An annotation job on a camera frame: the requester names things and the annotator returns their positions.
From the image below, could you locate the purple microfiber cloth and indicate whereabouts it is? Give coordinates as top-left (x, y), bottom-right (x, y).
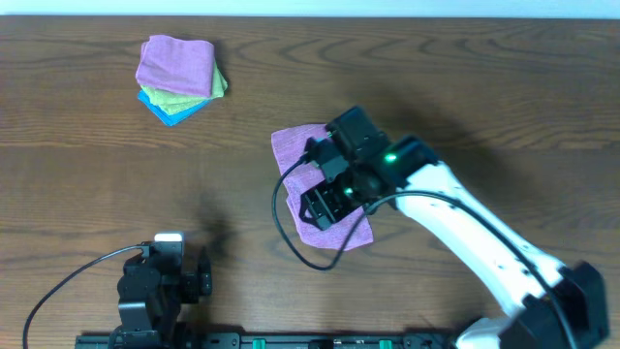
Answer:
top-left (271, 124), bottom-right (363, 250)

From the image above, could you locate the folded blue cloth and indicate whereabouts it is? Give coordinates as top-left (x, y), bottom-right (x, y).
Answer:
top-left (137, 91), bottom-right (209, 127)

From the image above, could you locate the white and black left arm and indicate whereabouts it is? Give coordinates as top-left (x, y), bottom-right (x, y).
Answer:
top-left (108, 241), bottom-right (212, 349)

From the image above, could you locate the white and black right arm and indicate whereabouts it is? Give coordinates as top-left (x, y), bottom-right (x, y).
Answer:
top-left (299, 108), bottom-right (609, 348)

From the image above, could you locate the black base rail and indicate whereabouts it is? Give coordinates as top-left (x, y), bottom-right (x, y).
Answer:
top-left (75, 330), bottom-right (461, 349)

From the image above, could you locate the folded purple cloth on stack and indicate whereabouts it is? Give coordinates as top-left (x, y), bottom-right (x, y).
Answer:
top-left (136, 35), bottom-right (214, 98)

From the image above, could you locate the folded green cloth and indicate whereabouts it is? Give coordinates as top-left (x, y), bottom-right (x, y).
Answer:
top-left (141, 63), bottom-right (228, 115)

